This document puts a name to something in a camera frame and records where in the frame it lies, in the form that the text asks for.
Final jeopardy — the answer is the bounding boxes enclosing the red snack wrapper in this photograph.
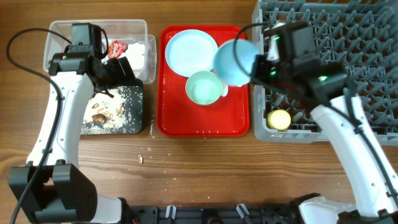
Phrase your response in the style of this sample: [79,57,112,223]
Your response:
[107,40,128,59]

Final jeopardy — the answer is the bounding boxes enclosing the yellow cup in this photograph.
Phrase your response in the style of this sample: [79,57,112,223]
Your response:
[266,110,292,131]

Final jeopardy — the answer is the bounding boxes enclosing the rice and food leftovers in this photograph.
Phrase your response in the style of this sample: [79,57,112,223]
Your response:
[81,86,143,134]

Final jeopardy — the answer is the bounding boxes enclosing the light blue bowl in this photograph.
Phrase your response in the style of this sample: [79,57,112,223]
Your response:
[213,39,260,86]

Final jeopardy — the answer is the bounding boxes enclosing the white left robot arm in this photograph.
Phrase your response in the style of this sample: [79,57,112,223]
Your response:
[8,22,143,223]

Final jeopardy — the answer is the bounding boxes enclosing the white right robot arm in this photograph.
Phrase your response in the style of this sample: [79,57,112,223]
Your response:
[251,22,397,223]

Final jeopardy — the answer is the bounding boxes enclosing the black food waste bin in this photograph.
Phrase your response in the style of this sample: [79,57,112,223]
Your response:
[80,78,144,136]

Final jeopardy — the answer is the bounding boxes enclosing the clear plastic waste bin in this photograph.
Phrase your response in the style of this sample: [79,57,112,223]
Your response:
[49,19,157,84]

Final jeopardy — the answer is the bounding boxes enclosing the grey dishwasher rack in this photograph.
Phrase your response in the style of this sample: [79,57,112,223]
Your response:
[251,0,397,146]

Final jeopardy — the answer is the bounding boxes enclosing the white plastic spoon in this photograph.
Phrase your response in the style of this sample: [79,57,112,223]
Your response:
[221,83,229,97]

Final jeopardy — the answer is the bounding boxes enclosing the red plastic tray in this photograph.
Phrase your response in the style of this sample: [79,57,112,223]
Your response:
[157,25,250,137]

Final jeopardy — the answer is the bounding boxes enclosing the light blue plate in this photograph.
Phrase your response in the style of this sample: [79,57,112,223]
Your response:
[165,29,218,77]

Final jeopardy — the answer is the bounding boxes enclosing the green bowl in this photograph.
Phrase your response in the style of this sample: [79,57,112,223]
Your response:
[185,71,224,106]

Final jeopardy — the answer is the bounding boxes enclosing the food scrap on table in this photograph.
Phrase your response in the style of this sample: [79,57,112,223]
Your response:
[138,154,144,164]

